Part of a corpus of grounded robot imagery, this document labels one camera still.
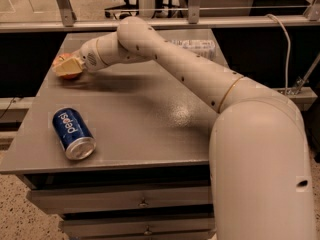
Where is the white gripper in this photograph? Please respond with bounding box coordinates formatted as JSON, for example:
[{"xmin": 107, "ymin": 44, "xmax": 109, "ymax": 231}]
[{"xmin": 52, "ymin": 39, "xmax": 106, "ymax": 78}]

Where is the red apple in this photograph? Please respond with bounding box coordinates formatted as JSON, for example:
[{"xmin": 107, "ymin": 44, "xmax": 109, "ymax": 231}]
[{"xmin": 52, "ymin": 53, "xmax": 82, "ymax": 79}]

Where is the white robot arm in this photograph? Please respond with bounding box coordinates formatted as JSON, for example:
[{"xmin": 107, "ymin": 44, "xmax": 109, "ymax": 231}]
[{"xmin": 53, "ymin": 17, "xmax": 317, "ymax": 240}]

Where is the blue pepsi can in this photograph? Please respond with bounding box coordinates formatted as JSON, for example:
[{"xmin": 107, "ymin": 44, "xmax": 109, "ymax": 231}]
[{"xmin": 52, "ymin": 108, "xmax": 96, "ymax": 160}]

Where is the grey drawer cabinet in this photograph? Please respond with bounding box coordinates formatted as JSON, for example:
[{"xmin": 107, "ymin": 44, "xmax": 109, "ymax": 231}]
[{"xmin": 0, "ymin": 28, "xmax": 234, "ymax": 240}]

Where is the clear plastic water bottle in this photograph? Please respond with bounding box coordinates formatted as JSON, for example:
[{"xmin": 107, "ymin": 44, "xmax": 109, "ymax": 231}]
[{"xmin": 171, "ymin": 40, "xmax": 216, "ymax": 60}]

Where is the top drawer with knob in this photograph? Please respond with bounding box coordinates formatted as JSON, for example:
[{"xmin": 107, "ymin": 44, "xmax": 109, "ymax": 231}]
[{"xmin": 27, "ymin": 185, "xmax": 212, "ymax": 214}]

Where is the drawer with knob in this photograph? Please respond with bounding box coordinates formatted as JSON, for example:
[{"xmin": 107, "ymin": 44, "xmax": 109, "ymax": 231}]
[
  {"xmin": 27, "ymin": 185, "xmax": 212, "ymax": 214},
  {"xmin": 60, "ymin": 214, "xmax": 216, "ymax": 239}
]

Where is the lower drawer with knob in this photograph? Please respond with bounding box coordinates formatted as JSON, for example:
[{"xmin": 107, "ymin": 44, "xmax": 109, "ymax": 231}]
[{"xmin": 60, "ymin": 214, "xmax": 216, "ymax": 239}]

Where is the metal railing frame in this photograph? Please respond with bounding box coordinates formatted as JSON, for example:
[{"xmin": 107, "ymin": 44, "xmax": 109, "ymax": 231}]
[{"xmin": 0, "ymin": 0, "xmax": 320, "ymax": 33}]

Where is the white cable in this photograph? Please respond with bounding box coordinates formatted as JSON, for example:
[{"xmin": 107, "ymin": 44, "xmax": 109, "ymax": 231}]
[{"xmin": 265, "ymin": 13, "xmax": 292, "ymax": 96}]

